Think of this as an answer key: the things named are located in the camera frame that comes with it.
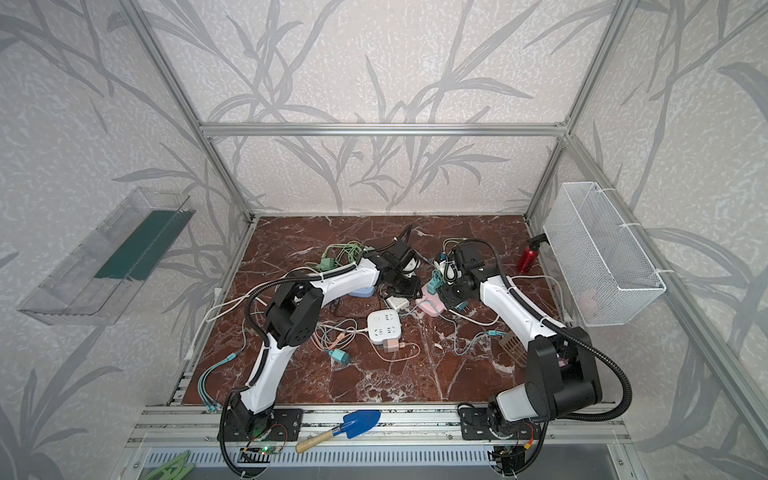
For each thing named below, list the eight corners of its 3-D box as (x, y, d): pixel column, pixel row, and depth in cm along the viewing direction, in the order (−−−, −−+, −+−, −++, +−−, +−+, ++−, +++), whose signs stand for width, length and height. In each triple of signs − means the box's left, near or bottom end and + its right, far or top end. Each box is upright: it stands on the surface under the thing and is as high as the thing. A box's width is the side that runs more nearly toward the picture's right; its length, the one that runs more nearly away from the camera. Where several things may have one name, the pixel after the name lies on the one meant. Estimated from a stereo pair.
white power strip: (366, 343, 88) (365, 340, 87) (368, 312, 95) (368, 309, 93) (401, 343, 88) (401, 340, 87) (401, 312, 95) (401, 309, 93)
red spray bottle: (517, 273, 106) (534, 240, 92) (515, 266, 108) (532, 233, 94) (529, 273, 106) (549, 240, 92) (527, 266, 108) (546, 233, 94)
